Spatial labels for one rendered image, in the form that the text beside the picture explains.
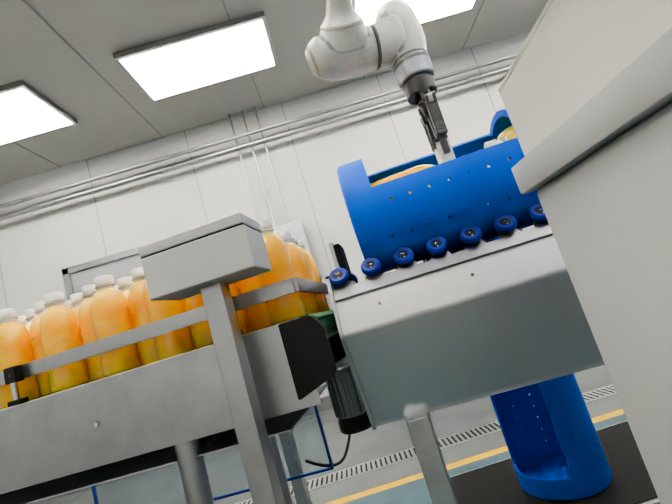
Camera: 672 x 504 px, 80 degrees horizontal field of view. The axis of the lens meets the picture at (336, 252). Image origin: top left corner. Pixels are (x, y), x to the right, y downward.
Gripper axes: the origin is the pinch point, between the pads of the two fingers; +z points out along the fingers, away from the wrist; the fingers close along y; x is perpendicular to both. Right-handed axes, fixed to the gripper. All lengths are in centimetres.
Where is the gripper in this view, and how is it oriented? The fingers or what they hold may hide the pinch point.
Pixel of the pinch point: (446, 158)
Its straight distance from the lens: 99.7
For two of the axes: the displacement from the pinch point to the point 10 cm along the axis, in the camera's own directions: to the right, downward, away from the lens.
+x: -9.5, 3.1, 1.0
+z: 2.9, 9.4, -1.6
